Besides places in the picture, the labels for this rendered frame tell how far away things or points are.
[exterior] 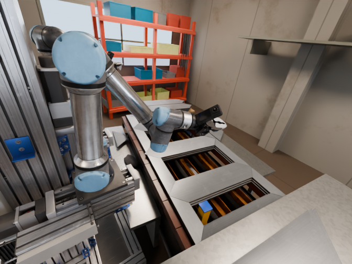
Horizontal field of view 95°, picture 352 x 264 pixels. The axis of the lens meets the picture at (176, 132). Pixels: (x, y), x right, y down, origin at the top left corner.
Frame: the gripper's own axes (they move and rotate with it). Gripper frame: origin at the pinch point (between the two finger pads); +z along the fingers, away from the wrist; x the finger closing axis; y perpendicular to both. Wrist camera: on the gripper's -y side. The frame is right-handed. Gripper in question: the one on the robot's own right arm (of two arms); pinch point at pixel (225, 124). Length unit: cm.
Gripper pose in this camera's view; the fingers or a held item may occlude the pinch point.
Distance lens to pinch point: 81.2
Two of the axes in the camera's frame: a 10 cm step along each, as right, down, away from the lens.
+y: -4.6, 5.0, 7.3
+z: 8.7, 1.1, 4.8
